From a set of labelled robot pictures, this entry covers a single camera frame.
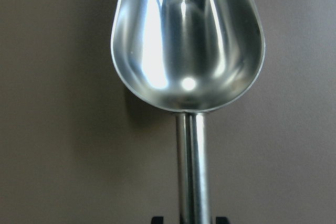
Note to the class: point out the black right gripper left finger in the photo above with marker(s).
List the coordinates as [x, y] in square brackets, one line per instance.
[157, 220]

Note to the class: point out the steel ice scoop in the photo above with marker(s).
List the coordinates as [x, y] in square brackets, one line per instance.
[188, 57]

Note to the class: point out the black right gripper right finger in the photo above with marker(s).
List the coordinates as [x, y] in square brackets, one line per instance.
[221, 220]

